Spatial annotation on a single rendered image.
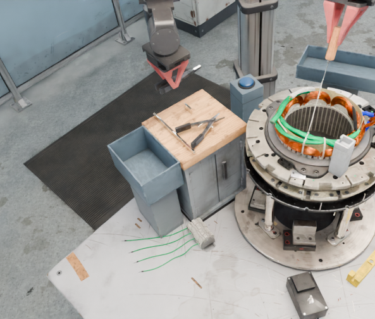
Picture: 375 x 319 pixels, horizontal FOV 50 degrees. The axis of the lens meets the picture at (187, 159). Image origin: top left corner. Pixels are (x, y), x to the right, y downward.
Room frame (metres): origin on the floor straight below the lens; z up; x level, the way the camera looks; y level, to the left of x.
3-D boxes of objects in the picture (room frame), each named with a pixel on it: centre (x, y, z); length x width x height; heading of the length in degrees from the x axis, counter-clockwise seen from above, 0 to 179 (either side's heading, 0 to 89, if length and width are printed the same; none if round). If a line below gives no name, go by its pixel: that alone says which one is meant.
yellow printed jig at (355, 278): (0.43, -0.44, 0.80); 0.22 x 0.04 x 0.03; 123
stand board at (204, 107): (0.74, -0.03, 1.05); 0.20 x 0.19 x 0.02; 118
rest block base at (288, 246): (0.50, -0.25, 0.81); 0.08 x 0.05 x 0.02; 76
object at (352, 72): (0.87, -0.48, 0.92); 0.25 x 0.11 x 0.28; 56
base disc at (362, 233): (0.61, -0.30, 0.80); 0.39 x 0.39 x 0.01
